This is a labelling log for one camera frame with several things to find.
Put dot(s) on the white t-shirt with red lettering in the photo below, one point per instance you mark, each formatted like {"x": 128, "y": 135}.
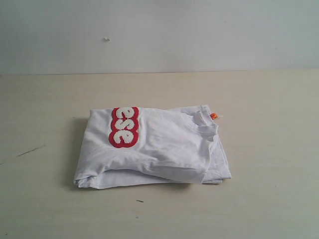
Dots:
{"x": 130, "y": 146}

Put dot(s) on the orange neck size tag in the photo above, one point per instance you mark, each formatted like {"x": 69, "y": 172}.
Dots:
{"x": 215, "y": 116}

